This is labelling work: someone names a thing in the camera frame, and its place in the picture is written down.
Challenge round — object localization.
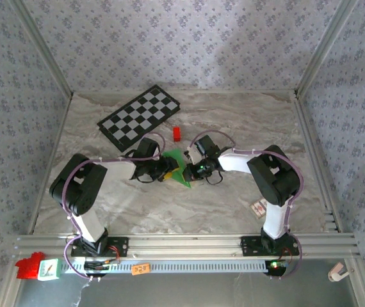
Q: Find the small red-printed card box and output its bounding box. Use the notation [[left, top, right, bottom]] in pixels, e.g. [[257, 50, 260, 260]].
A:
[[249, 197, 269, 219]]

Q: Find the aluminium side rail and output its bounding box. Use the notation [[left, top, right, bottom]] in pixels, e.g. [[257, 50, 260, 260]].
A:
[[293, 91, 345, 234], [28, 94, 74, 235]]

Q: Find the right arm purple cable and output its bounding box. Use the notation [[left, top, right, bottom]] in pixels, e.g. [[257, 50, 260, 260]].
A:
[[190, 129, 305, 281]]

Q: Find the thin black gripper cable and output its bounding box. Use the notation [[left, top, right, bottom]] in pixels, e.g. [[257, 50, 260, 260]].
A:
[[129, 166, 154, 184], [205, 171, 225, 186]]

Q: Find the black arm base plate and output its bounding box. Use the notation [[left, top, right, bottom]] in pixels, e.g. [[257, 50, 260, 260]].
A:
[[70, 235, 129, 258], [240, 235, 300, 256]]

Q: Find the grey slotted cable tray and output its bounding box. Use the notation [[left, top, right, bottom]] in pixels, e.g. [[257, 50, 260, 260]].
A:
[[61, 259, 272, 274]]

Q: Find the thin black right gripper cable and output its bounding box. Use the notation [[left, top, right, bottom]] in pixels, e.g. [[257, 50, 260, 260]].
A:
[[205, 171, 225, 186]]

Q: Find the orange tag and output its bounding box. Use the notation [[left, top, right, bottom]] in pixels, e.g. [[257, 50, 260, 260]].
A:
[[131, 262, 152, 276]]

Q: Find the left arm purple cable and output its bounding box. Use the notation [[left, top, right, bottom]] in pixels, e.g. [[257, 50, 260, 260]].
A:
[[61, 132, 167, 282]]

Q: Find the long aluminium mounting rail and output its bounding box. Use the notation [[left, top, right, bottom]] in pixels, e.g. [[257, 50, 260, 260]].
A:
[[12, 233, 361, 260]]

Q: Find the aluminium frame post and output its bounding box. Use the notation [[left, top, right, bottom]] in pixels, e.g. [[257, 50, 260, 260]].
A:
[[9, 0, 74, 100], [294, 0, 360, 98]]

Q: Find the white plastic hook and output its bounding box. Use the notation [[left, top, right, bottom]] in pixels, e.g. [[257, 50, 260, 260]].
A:
[[327, 262, 350, 282]]

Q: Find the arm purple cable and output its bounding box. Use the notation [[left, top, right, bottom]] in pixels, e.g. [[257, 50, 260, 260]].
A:
[[190, 129, 305, 281], [61, 132, 167, 282]]

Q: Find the aluminium back rail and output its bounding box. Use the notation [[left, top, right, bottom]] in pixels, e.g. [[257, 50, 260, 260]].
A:
[[72, 89, 297, 96]]

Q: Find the black controller board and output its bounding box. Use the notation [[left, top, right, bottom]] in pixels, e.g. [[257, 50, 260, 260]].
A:
[[83, 260, 121, 276], [264, 259, 291, 278]]

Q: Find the black and white chessboard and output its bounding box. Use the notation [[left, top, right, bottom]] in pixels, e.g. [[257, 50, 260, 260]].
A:
[[96, 84, 182, 153]]

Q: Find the red object with label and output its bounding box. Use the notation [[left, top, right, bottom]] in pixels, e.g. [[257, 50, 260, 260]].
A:
[[15, 251, 46, 279]]

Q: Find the green cloth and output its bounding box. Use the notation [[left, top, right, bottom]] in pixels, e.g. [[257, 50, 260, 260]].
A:
[[161, 148, 193, 189]]

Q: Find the thin black left gripper cable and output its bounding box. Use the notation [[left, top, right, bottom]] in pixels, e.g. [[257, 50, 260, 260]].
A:
[[129, 166, 154, 184]]

